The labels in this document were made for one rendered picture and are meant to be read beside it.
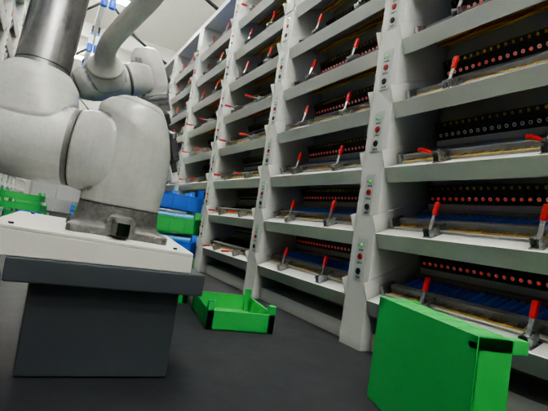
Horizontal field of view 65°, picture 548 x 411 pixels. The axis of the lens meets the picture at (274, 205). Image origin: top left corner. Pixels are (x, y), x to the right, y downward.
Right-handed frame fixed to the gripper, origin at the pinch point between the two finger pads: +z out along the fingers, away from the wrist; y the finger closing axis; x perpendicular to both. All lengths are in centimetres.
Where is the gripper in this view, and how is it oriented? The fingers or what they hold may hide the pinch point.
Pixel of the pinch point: (170, 172)
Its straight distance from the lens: 154.6
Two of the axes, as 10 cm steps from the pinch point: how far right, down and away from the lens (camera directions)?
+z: 1.3, 9.5, 2.8
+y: 7.7, 0.8, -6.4
